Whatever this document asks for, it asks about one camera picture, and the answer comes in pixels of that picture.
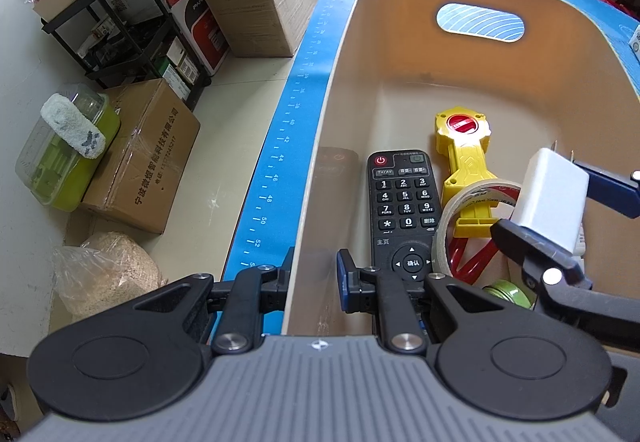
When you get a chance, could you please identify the plastic bag of wood shavings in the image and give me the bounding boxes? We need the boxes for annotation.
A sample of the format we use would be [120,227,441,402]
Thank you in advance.
[52,231,166,321]

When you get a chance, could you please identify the yellow toy with red button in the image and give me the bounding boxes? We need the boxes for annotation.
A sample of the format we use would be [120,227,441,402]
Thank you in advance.
[433,106,517,239]

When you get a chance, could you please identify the green round tin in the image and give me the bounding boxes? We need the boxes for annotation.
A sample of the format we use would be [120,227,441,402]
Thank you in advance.
[482,279,534,311]

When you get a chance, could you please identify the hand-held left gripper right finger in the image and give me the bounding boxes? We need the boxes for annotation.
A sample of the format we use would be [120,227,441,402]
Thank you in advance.
[336,249,506,356]

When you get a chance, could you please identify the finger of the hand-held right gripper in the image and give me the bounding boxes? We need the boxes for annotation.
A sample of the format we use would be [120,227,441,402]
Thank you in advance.
[574,159,640,219]
[490,218,640,330]

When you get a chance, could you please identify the white fluffy duster pad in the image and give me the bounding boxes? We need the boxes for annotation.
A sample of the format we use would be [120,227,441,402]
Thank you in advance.
[41,93,106,158]

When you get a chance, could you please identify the green container with clear lid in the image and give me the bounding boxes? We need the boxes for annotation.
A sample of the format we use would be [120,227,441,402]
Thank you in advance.
[15,83,122,213]

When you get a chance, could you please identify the red and white appliance box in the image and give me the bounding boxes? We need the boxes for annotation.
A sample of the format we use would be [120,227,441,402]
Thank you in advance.
[145,0,231,79]

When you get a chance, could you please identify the white wall charger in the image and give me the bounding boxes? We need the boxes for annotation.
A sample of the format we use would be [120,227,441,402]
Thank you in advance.
[512,139,591,256]

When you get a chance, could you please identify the black remote control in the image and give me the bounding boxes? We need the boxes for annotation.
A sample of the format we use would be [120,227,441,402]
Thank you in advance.
[367,149,444,297]

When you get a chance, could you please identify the beige plastic bin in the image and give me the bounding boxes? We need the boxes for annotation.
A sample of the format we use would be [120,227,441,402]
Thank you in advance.
[280,0,640,354]

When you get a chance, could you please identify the film-wrapped cardboard box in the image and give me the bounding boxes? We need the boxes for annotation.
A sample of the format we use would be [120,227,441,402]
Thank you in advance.
[200,0,322,59]

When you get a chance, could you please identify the red plastic legs toy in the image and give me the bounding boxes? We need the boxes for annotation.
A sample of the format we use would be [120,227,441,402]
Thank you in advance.
[447,236,502,284]

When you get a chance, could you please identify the printed cardboard box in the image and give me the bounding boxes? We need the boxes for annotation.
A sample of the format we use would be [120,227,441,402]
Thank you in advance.
[80,78,201,236]

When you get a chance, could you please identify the clear tape roll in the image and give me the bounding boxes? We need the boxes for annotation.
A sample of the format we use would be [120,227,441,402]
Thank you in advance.
[432,178,526,284]

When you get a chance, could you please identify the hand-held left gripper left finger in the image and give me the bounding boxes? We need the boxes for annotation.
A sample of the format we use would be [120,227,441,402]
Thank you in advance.
[132,246,296,356]

